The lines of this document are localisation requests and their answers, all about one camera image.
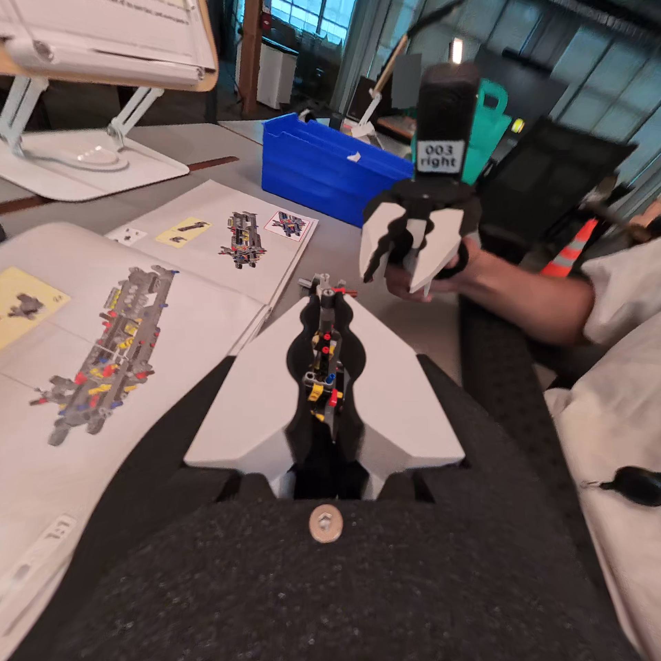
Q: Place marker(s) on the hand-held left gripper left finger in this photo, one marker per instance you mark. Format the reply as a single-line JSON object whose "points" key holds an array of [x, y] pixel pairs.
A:
{"points": [[242, 413]]}

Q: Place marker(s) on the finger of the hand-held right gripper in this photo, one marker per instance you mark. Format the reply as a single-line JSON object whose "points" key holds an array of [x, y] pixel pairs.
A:
{"points": [[374, 232], [444, 242]]}

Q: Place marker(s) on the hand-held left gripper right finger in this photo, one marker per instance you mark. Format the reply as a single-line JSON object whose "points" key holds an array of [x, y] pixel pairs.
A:
{"points": [[408, 413]]}

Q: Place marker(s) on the grey lego chassis assembly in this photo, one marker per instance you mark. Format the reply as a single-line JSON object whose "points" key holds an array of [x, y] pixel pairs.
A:
{"points": [[325, 356]]}

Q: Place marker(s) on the person's right forearm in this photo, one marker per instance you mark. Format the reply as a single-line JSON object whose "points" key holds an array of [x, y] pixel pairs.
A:
{"points": [[537, 304]]}

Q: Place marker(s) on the person's right hand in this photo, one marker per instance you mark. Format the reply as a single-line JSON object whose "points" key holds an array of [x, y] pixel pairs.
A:
{"points": [[472, 273]]}

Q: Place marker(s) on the teal felt bag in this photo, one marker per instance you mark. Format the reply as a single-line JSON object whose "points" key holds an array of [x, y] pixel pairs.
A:
{"points": [[488, 134]]}

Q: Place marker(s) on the lit standing lamp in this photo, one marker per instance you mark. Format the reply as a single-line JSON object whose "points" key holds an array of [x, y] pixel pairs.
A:
{"points": [[456, 51]]}

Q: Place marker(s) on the blue plastic bin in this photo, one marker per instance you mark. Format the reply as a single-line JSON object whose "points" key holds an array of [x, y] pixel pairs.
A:
{"points": [[320, 170]]}

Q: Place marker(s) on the black monitor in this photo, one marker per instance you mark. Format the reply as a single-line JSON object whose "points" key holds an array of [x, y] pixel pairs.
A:
{"points": [[526, 88]]}

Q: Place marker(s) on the open instruction booklet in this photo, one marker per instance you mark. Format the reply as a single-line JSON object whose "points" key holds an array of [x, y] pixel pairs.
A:
{"points": [[180, 310]]}

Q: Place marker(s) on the black office chair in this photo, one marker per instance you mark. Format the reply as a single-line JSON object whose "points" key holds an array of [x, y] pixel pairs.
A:
{"points": [[557, 175]]}

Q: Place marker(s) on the orange traffic cone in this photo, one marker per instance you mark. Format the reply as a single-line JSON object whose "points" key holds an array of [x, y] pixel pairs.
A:
{"points": [[570, 253]]}

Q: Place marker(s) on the white cabinet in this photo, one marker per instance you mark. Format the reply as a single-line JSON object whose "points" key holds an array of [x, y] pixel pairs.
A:
{"points": [[276, 77]]}

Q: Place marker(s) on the wooden pillar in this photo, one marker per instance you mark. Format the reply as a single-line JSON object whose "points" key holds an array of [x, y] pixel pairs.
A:
{"points": [[250, 57]]}

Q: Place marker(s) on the black badge reel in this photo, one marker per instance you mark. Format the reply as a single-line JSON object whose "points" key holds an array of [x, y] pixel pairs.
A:
{"points": [[638, 485]]}

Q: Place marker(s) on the white folding stand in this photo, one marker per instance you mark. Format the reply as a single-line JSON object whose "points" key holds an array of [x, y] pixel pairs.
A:
{"points": [[77, 175]]}

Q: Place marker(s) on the white paper binder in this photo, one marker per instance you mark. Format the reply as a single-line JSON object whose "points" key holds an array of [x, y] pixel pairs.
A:
{"points": [[103, 20]]}

